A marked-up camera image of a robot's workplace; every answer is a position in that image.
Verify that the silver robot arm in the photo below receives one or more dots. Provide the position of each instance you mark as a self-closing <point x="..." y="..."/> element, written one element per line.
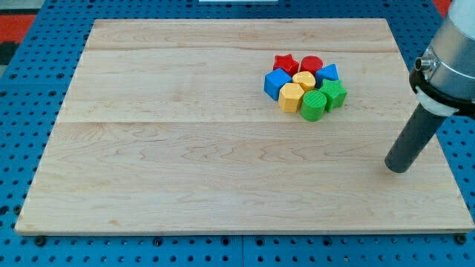
<point x="443" y="80"/>

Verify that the blue cube block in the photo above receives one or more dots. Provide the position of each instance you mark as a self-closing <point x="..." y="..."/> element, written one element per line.
<point x="274" y="81"/>

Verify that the yellow heart block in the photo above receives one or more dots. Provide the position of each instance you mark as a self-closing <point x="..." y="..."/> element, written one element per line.
<point x="305" y="79"/>

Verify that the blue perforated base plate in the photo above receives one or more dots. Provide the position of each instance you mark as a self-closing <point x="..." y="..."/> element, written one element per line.
<point x="36" y="80"/>

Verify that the red cylinder block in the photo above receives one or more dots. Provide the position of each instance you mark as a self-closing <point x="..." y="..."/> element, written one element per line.
<point x="311" y="64"/>

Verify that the red star block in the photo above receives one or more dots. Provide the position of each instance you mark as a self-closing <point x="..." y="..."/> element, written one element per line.
<point x="287" y="63"/>

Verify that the blue triangle block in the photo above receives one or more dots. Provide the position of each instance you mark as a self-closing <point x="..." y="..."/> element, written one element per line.
<point x="329" y="72"/>

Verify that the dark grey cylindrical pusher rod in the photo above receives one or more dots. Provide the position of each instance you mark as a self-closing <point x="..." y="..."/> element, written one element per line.
<point x="416" y="134"/>

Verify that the yellow hexagon block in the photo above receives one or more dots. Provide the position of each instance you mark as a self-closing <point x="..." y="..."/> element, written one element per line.
<point x="290" y="97"/>

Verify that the green cylinder block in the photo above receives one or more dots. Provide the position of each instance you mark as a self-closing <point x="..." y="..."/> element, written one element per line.
<point x="313" y="105"/>

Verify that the light wooden board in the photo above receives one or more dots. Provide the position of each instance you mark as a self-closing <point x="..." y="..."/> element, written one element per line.
<point x="166" y="130"/>

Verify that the green star block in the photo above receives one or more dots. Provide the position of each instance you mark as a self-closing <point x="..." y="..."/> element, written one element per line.
<point x="334" y="92"/>

